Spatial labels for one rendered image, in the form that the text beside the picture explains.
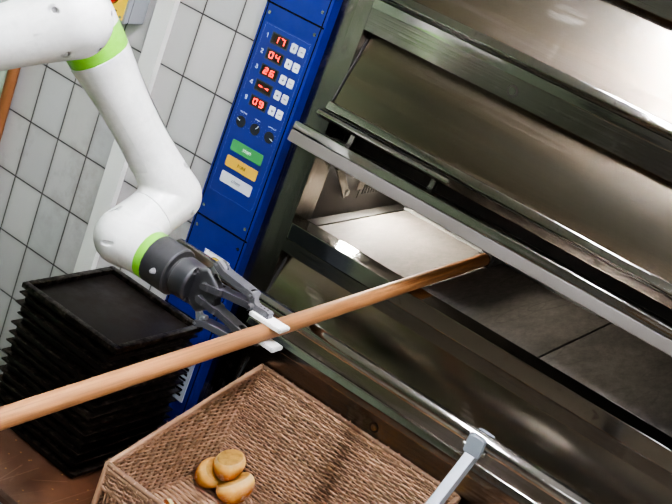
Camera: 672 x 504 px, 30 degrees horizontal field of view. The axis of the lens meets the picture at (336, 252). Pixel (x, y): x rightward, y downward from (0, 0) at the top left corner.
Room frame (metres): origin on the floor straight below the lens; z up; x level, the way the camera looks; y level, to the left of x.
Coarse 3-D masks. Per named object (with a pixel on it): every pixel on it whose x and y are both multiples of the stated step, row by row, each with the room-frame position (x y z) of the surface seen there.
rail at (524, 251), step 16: (304, 128) 2.44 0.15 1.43; (336, 144) 2.41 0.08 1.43; (352, 160) 2.38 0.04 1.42; (368, 160) 2.37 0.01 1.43; (384, 176) 2.35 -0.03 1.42; (400, 176) 2.35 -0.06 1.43; (416, 192) 2.31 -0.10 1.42; (448, 208) 2.28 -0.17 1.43; (464, 224) 2.26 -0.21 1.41; (480, 224) 2.25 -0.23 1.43; (496, 240) 2.23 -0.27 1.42; (512, 240) 2.22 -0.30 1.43; (528, 256) 2.20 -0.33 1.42; (544, 256) 2.20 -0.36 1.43; (560, 272) 2.17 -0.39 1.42; (592, 288) 2.14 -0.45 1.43; (608, 304) 2.12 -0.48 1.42; (624, 304) 2.11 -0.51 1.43; (640, 320) 2.09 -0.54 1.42; (656, 320) 2.08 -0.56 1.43
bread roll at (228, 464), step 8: (216, 456) 2.41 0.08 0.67; (224, 456) 2.41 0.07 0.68; (232, 456) 2.41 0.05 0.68; (240, 456) 2.42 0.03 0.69; (216, 464) 2.38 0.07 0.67; (224, 464) 2.37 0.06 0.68; (232, 464) 2.38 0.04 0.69; (240, 464) 2.40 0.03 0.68; (216, 472) 2.37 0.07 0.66; (224, 472) 2.36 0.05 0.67; (232, 472) 2.37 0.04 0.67; (240, 472) 2.40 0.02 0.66; (224, 480) 2.37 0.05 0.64
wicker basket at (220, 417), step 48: (240, 384) 2.48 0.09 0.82; (288, 384) 2.51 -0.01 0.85; (192, 432) 2.37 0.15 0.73; (240, 432) 2.50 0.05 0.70; (288, 432) 2.46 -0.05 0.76; (336, 432) 2.43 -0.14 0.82; (144, 480) 2.28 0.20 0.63; (192, 480) 2.41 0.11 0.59; (288, 480) 2.42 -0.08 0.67; (336, 480) 2.39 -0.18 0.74; (384, 480) 2.36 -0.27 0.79; (432, 480) 2.33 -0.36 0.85
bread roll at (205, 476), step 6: (204, 462) 2.40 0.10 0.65; (210, 462) 2.41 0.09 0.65; (198, 468) 2.39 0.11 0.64; (204, 468) 2.39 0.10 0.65; (210, 468) 2.39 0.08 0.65; (198, 474) 2.38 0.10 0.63; (204, 474) 2.37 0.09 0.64; (210, 474) 2.38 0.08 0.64; (198, 480) 2.38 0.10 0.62; (204, 480) 2.37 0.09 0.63; (210, 480) 2.37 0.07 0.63; (216, 480) 2.38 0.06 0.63; (204, 486) 2.38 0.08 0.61; (210, 486) 2.38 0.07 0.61; (216, 486) 2.39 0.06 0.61
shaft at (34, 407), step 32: (480, 256) 2.74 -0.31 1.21; (384, 288) 2.33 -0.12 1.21; (416, 288) 2.45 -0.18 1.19; (288, 320) 2.01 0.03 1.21; (320, 320) 2.10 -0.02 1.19; (192, 352) 1.76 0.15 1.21; (224, 352) 1.83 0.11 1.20; (96, 384) 1.56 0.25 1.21; (128, 384) 1.62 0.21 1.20; (0, 416) 1.39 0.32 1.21; (32, 416) 1.44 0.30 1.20
